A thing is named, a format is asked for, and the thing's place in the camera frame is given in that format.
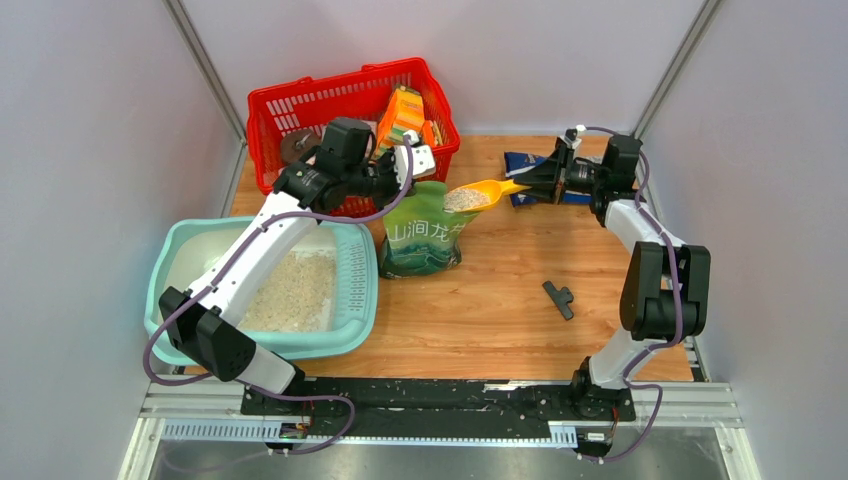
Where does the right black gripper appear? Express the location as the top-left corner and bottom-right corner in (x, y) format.
(513, 144), (608, 204)

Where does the yellow plastic scoop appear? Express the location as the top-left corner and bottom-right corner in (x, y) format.
(444, 179), (529, 213)

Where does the green litter bag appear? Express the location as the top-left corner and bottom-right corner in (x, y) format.
(378, 181), (478, 279)

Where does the black bag clip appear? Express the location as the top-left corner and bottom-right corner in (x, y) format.
(542, 281), (574, 321)

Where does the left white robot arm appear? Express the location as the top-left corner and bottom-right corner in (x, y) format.
(156, 117), (418, 415)

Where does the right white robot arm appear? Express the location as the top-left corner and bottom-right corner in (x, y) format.
(510, 130), (711, 419)

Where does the brown round box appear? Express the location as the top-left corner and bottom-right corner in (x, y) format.
(279, 128), (322, 166)

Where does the teal plastic litter box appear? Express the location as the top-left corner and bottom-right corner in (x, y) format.
(143, 217), (378, 360)

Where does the beige cat litter pile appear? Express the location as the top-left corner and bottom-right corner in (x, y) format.
(240, 250), (336, 333)

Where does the blue white snack bag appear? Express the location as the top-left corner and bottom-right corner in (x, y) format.
(504, 152), (591, 209)

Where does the orange green sponge pack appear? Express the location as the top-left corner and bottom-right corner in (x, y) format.
(374, 85), (426, 158)

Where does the red plastic shopping basket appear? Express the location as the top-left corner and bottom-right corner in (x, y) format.
(246, 57), (460, 195)

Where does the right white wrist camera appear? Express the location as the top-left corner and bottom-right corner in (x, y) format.
(561, 124), (587, 151)

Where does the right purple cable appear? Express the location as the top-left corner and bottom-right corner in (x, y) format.
(582, 125), (684, 464)

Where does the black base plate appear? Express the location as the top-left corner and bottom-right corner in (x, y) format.
(240, 377), (636, 440)

